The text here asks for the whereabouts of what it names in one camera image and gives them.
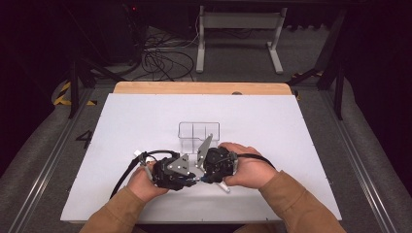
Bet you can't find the wooden table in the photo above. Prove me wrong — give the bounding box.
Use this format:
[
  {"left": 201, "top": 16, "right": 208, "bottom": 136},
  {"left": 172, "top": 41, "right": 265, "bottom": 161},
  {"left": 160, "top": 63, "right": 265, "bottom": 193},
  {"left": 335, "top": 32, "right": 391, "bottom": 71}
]
[{"left": 113, "top": 81, "right": 293, "bottom": 96}]

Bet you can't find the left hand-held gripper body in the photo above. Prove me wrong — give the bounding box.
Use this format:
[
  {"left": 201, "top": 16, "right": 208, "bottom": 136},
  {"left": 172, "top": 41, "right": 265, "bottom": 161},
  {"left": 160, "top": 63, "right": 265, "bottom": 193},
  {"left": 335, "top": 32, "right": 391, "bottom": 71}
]
[{"left": 152, "top": 153, "right": 197, "bottom": 192}]

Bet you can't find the left hand-held gripper cable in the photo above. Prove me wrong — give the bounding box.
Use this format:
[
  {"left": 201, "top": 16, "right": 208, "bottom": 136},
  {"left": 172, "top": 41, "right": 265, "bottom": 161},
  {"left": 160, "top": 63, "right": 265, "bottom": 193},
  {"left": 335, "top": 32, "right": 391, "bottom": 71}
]
[{"left": 110, "top": 150, "right": 181, "bottom": 200}]

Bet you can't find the black metal stand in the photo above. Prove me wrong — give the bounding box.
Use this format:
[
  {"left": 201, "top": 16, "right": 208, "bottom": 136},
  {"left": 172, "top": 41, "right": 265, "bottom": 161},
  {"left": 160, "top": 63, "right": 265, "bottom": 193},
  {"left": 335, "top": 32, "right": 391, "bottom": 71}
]
[
  {"left": 66, "top": 57, "right": 128, "bottom": 119},
  {"left": 286, "top": 9, "right": 348, "bottom": 121}
]

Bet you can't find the aluminium floor rail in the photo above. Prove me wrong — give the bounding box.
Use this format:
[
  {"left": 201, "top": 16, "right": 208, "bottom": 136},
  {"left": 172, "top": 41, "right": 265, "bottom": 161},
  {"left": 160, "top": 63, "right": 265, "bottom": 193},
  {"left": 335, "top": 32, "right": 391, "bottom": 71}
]
[
  {"left": 319, "top": 90, "right": 406, "bottom": 233},
  {"left": 8, "top": 87, "right": 95, "bottom": 233}
]

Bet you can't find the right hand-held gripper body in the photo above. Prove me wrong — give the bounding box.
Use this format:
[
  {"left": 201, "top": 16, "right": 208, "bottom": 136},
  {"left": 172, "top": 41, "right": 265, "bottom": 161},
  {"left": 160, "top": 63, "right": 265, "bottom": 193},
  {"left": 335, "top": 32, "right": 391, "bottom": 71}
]
[{"left": 195, "top": 134, "right": 239, "bottom": 184}]

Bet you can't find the white metal table frame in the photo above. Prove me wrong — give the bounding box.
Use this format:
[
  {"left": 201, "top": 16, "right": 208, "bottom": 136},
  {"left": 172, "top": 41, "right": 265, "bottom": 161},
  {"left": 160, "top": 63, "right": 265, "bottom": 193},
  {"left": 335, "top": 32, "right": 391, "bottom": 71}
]
[{"left": 195, "top": 5, "right": 289, "bottom": 75}]

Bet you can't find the person's right hand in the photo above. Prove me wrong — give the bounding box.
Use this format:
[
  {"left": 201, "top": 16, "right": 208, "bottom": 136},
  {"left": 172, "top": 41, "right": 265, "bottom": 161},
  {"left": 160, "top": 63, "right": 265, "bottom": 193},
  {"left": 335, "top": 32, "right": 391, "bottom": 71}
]
[{"left": 218, "top": 142, "right": 280, "bottom": 189}]

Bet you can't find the hand-held gripper cable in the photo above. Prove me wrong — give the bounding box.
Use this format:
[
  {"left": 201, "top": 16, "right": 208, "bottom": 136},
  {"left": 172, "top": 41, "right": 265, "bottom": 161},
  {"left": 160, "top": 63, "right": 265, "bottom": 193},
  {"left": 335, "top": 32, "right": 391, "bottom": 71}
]
[
  {"left": 236, "top": 152, "right": 277, "bottom": 170},
  {"left": 110, "top": 150, "right": 181, "bottom": 200}
]

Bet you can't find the white work board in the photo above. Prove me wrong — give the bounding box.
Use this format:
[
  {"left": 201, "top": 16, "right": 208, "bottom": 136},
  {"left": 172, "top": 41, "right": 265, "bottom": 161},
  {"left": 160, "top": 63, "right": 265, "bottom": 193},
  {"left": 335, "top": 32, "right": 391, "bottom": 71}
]
[{"left": 60, "top": 92, "right": 343, "bottom": 223}]

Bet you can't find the yellow black hazard tape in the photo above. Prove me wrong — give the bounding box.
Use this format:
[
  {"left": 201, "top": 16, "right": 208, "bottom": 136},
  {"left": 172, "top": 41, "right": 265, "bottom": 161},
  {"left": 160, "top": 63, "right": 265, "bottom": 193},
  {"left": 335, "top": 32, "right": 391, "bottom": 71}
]
[{"left": 52, "top": 81, "right": 98, "bottom": 107}]

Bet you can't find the clear plastic organizer box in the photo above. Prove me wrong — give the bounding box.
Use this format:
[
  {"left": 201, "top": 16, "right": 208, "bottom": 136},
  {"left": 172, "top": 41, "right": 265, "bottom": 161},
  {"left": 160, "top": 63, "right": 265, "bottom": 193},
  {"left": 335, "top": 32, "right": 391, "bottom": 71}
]
[{"left": 178, "top": 121, "right": 221, "bottom": 155}]

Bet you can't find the person's left hand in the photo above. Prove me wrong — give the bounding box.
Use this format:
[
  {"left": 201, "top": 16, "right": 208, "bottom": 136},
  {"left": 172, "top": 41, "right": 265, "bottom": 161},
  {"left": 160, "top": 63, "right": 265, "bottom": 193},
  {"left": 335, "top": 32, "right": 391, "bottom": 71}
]
[{"left": 125, "top": 161, "right": 170, "bottom": 203}]

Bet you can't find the tangle of black cables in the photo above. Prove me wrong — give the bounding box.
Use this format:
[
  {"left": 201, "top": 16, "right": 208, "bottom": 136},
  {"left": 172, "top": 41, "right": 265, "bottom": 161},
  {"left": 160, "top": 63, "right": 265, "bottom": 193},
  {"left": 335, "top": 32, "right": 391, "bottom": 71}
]
[{"left": 129, "top": 27, "right": 199, "bottom": 83}]

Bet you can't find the dark equipment cabinet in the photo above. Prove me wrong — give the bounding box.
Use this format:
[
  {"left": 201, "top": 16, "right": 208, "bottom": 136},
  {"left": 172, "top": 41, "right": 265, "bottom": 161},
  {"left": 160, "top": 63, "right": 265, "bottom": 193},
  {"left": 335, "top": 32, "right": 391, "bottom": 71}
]
[{"left": 96, "top": 3, "right": 146, "bottom": 66}]

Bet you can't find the right hand-held gripper cable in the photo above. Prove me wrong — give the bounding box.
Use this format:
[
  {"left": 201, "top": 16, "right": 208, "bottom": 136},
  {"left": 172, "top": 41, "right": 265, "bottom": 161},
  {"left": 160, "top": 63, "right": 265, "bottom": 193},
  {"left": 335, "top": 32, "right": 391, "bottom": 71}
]
[{"left": 236, "top": 152, "right": 277, "bottom": 170}]

